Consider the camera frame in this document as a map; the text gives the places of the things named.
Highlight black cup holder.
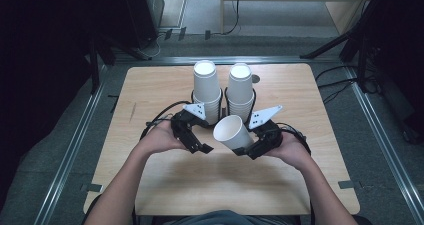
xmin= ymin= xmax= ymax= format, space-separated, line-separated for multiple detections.
xmin=190 ymin=87 xmax=258 ymax=130

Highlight aluminium floor rail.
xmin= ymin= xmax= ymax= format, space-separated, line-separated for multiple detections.
xmin=111 ymin=55 xmax=349 ymax=66
xmin=343 ymin=64 xmax=424 ymax=224
xmin=33 ymin=64 xmax=109 ymax=225

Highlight person's right hand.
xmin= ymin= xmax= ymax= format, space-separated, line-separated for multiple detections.
xmin=264 ymin=130 xmax=313 ymax=170

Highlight hanging black cable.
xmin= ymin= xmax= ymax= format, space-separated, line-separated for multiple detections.
xmin=209 ymin=0 xmax=242 ymax=37

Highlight single white paper cup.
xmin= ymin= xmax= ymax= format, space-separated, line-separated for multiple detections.
xmin=212 ymin=114 xmax=256 ymax=151

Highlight grey tape strip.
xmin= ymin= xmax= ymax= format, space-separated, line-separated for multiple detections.
xmin=80 ymin=183 xmax=104 ymax=193
xmin=337 ymin=180 xmax=363 ymax=190

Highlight person's grey clothing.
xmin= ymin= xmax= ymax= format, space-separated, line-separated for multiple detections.
xmin=151 ymin=209 xmax=313 ymax=225

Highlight person's left hand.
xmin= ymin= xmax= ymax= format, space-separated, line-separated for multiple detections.
xmin=134 ymin=119 xmax=188 ymax=157

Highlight black cabinet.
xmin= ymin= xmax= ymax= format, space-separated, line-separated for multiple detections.
xmin=120 ymin=0 xmax=165 ymax=50

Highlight stack of white paper cups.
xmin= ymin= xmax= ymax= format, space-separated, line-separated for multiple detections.
xmin=192 ymin=60 xmax=223 ymax=125
xmin=226 ymin=62 xmax=255 ymax=123

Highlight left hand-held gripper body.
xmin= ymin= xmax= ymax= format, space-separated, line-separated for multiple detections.
xmin=170 ymin=102 xmax=207 ymax=140

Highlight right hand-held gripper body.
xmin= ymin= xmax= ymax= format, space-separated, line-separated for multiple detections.
xmin=248 ymin=104 xmax=285 ymax=153

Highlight black floor cables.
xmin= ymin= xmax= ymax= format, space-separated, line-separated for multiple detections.
xmin=314 ymin=64 xmax=381 ymax=105

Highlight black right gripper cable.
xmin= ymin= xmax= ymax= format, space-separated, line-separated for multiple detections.
xmin=275 ymin=121 xmax=312 ymax=157

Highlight black tripod stand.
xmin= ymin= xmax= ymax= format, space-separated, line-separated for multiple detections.
xmin=299 ymin=0 xmax=383 ymax=93
xmin=84 ymin=33 xmax=153 ymax=94

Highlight dark curtain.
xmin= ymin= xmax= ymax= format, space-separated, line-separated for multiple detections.
xmin=0 ymin=0 xmax=129 ymax=213
xmin=361 ymin=0 xmax=424 ymax=146

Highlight white floor cable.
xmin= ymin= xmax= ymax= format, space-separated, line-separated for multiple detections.
xmin=141 ymin=31 xmax=168 ymax=59

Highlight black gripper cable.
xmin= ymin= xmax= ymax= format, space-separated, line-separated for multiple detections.
xmin=275 ymin=121 xmax=312 ymax=157
xmin=139 ymin=100 xmax=193 ymax=141

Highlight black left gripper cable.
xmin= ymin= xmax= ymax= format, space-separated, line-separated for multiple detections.
xmin=139 ymin=100 xmax=193 ymax=141

